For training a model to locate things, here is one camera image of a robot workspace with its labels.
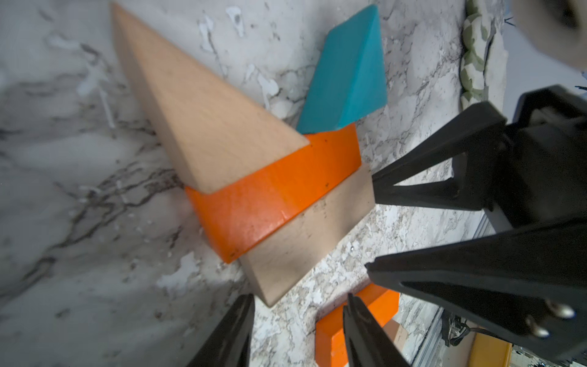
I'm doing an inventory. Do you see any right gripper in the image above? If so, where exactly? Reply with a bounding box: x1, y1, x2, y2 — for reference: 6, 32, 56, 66
365, 84, 587, 363

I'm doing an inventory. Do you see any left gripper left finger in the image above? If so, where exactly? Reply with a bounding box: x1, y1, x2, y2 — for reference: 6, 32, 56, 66
186, 294, 255, 367

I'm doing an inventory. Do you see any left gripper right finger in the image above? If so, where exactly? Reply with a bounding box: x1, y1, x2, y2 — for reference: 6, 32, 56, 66
343, 294, 410, 367

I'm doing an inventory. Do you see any orange rectangular block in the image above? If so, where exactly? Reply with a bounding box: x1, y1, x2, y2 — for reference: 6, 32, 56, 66
314, 283, 400, 366
185, 124, 362, 264

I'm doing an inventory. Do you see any natural wood rectangular block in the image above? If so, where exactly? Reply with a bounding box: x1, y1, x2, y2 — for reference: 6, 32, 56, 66
239, 164, 375, 307

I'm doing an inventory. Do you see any teal triangle block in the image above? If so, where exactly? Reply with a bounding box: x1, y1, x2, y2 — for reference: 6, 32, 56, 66
297, 5, 388, 135

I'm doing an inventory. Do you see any natural wood triangle block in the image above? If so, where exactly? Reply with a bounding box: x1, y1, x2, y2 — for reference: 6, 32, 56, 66
111, 3, 309, 194

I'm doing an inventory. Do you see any small wood block upper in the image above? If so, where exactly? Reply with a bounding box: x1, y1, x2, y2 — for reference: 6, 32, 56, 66
383, 320, 409, 352

